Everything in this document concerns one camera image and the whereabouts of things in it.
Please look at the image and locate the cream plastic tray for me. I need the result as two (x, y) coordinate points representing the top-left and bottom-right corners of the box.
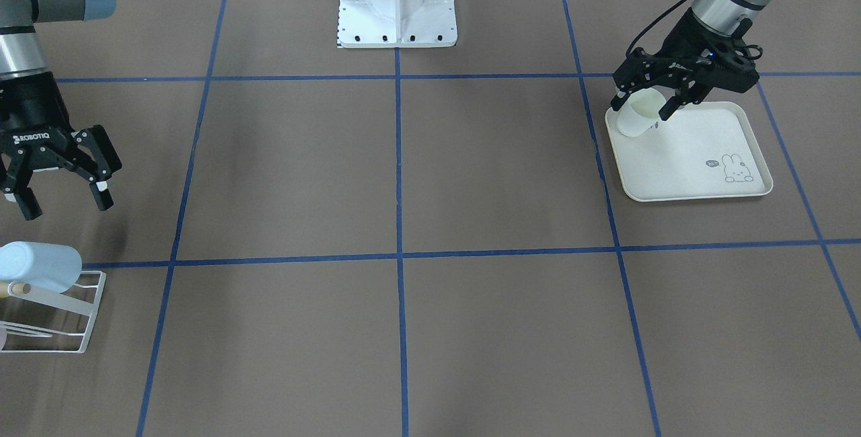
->
(605, 102), (774, 203)

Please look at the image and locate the white wire cup rack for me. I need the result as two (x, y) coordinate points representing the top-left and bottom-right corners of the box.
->
(2, 270), (107, 354)

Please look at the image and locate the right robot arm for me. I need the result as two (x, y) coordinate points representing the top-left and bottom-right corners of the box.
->
(1, 0), (121, 221)

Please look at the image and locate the blue plastic cup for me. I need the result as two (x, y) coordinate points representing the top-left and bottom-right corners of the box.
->
(1, 241), (83, 293)

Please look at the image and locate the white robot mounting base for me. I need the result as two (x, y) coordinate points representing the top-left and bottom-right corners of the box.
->
(336, 0), (458, 49)

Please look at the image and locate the pale green plastic cup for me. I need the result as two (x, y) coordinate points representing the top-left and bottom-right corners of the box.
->
(616, 88), (667, 137)

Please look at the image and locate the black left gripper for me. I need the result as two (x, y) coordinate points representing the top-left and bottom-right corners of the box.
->
(611, 9), (761, 121)

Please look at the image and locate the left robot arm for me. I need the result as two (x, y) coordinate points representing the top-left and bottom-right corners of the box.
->
(611, 0), (772, 120)

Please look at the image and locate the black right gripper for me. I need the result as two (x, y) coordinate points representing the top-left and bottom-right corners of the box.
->
(1, 73), (121, 221)

